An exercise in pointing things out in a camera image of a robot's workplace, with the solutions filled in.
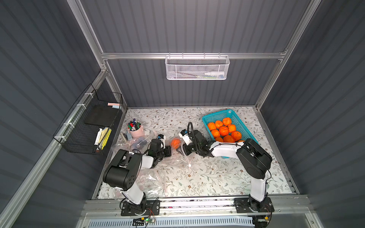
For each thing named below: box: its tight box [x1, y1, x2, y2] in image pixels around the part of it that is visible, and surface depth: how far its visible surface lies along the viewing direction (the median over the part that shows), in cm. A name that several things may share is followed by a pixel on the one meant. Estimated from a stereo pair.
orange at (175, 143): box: [171, 137, 181, 149], surface depth 93 cm
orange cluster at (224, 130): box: [219, 125, 229, 137], surface depth 101 cm
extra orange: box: [227, 123, 237, 133], surface depth 103 cm
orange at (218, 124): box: [215, 120, 224, 129], surface depth 105 cm
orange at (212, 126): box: [207, 122, 217, 131], surface depth 103 cm
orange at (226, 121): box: [221, 117, 232, 127], surface depth 107 cm
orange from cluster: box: [211, 129, 221, 139], surface depth 99 cm
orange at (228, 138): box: [222, 134, 235, 143], surface depth 96 cm
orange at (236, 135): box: [230, 130, 242, 142], surface depth 98 cm
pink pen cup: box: [127, 120, 145, 138], surface depth 96 cm
